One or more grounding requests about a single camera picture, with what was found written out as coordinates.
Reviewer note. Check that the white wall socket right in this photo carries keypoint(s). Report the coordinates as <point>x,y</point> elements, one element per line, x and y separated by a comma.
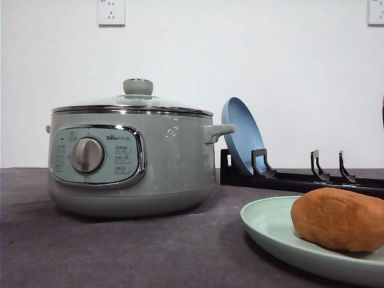
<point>374,14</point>

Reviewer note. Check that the white wall socket left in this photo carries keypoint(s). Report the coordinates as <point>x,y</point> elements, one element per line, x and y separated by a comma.
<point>111,13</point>

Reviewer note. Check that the black plate rack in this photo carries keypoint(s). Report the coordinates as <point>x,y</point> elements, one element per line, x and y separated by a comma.
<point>263,176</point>

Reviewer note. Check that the blue plate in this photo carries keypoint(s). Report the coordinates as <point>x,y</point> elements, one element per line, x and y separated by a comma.
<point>246,136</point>

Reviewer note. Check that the white wall socket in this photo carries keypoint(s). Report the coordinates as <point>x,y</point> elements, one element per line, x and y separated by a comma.
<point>374,14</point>
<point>111,13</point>

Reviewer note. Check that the glass lid with green knob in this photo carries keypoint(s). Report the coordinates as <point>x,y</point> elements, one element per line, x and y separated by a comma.
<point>137,97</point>

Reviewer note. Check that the brown potato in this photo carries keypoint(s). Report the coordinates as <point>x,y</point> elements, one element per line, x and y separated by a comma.
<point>340,219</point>

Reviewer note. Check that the green electric steamer pot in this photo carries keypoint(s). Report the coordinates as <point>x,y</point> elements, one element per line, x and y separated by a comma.
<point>132,161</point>

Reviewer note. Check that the green plate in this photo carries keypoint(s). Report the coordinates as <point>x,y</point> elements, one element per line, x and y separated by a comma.
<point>269,222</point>

